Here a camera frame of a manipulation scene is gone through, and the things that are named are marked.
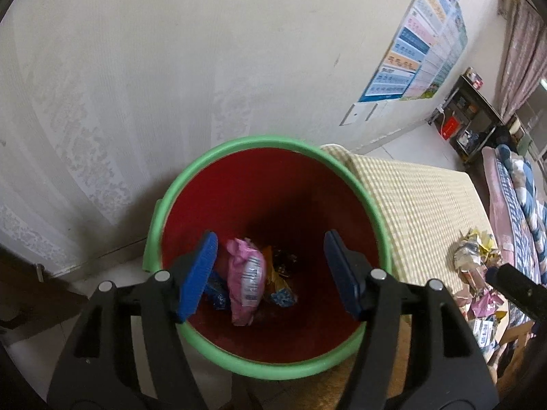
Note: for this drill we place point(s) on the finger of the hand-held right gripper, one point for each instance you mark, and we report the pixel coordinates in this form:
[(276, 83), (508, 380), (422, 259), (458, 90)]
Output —
[(521, 290)]

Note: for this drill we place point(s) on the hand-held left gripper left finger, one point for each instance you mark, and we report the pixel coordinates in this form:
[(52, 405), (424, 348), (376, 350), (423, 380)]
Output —
[(196, 277)]

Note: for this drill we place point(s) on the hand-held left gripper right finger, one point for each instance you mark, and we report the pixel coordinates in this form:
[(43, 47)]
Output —
[(342, 273)]

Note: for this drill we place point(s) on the pink striped snack packet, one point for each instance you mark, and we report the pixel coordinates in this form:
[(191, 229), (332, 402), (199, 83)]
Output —
[(245, 277)]

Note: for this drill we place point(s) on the red bin with green rim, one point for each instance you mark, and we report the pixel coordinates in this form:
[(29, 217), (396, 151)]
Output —
[(277, 188)]

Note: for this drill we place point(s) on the blue snack wrapper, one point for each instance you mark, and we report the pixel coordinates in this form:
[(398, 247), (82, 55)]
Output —
[(218, 294)]

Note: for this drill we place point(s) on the dark snack wrapper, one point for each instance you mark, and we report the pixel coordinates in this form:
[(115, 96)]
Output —
[(284, 260)]

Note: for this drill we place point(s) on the pile of snack wrappers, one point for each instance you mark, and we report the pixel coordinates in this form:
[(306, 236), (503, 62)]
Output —
[(470, 256)]

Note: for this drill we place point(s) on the orange snack wrapper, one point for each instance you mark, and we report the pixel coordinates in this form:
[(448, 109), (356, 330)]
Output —
[(271, 273)]

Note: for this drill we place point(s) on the pink bed sheet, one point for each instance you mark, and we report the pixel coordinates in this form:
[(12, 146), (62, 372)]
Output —
[(498, 209)]

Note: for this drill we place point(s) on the blue printed blanket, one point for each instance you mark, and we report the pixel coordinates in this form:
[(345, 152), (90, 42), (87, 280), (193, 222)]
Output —
[(525, 205)]

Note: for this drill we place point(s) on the yellow checked table mat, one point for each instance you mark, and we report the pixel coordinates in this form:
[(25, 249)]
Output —
[(419, 205)]

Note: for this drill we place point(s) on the dark wooden furniture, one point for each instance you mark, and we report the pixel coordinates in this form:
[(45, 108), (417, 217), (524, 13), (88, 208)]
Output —
[(34, 303)]

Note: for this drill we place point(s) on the dark shelf cabinet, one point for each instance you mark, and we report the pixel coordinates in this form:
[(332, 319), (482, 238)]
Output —
[(478, 106)]

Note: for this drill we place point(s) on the patterned curtain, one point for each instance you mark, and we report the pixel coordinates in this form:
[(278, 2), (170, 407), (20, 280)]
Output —
[(521, 51)]

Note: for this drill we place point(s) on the white wall plate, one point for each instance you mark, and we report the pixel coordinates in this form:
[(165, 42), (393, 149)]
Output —
[(359, 113)]

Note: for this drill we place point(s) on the blue striped wall poster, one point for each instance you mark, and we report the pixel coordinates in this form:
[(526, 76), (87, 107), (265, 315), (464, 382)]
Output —
[(397, 68)]

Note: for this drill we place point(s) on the pale chart wall poster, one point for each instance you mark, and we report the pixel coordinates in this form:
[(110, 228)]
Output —
[(444, 51)]

